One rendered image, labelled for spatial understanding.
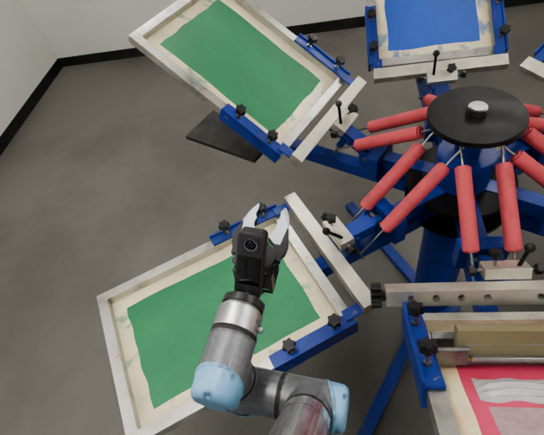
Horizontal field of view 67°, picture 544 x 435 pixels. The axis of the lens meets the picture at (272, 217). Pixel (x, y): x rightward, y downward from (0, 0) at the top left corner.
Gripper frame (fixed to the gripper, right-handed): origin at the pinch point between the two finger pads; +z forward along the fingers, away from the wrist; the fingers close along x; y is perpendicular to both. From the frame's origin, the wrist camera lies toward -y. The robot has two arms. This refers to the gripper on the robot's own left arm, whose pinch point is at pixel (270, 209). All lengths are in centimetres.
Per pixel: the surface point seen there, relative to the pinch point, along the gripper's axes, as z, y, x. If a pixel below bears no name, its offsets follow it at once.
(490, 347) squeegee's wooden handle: -3, 34, 51
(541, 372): -5, 37, 63
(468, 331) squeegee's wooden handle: -1, 32, 46
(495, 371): -6, 39, 54
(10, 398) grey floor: -24, 192, -161
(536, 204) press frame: 64, 55, 79
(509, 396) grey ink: -13, 34, 54
